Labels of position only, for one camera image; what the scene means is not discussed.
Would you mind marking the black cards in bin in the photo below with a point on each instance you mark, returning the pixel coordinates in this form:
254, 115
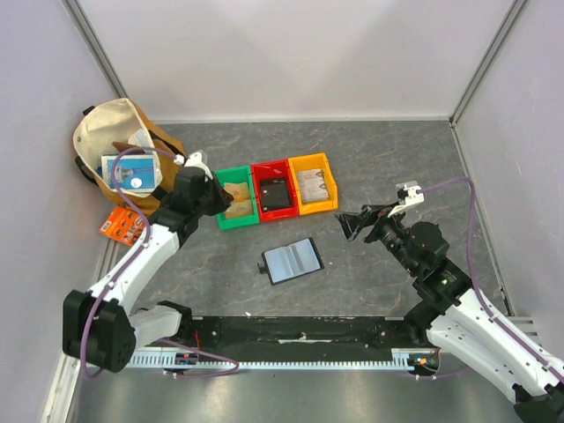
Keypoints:
274, 194

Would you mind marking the yellow plastic bin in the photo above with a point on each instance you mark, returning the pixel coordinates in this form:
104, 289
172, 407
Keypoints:
317, 160

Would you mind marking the gold card rear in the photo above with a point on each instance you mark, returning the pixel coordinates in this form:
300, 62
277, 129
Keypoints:
243, 187

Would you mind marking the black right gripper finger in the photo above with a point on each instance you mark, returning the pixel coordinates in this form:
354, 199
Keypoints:
366, 211
352, 225

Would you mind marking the orange snack packet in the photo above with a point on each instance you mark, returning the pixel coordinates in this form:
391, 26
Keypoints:
123, 225

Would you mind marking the white patterned card stack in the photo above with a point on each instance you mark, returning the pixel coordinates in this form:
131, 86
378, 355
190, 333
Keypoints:
312, 185

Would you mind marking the gold VIP card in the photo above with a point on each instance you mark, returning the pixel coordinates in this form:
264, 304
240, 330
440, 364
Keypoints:
234, 194

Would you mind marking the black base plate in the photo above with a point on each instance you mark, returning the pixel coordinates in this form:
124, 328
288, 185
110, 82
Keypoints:
302, 337

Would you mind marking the gold card front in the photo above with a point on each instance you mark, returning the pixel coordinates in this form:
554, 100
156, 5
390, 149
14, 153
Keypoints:
239, 209

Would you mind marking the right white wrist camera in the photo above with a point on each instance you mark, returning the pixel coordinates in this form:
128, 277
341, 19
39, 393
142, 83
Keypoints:
409, 196

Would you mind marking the grey cable duct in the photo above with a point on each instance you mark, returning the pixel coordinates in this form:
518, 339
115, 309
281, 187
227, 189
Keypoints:
175, 359

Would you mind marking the brown wallet in bag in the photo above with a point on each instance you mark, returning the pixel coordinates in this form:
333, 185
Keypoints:
127, 148

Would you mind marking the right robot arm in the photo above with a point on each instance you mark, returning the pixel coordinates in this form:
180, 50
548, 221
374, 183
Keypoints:
456, 317

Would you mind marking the silver foil packet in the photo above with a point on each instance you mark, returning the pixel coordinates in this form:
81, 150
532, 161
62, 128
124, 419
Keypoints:
141, 138

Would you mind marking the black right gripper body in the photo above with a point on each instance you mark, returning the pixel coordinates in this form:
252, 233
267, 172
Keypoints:
367, 225

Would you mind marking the green plastic bin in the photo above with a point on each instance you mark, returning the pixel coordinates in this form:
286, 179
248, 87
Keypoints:
236, 175

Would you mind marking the red plastic bin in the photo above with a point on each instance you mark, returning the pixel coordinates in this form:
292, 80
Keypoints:
269, 170

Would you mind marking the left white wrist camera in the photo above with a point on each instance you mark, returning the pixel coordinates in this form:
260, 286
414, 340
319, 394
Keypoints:
195, 159

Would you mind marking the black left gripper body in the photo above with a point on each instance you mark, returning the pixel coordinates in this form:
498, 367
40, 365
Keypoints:
204, 204

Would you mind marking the blue white booklet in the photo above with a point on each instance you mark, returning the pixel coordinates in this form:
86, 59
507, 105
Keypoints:
138, 173

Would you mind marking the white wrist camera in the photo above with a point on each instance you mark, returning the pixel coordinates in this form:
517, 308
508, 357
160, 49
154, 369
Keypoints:
409, 196
195, 159

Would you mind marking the mustard canvas tote bag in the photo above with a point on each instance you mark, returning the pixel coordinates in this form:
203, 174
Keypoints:
111, 128

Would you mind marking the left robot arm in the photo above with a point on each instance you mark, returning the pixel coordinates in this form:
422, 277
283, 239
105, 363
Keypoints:
99, 326

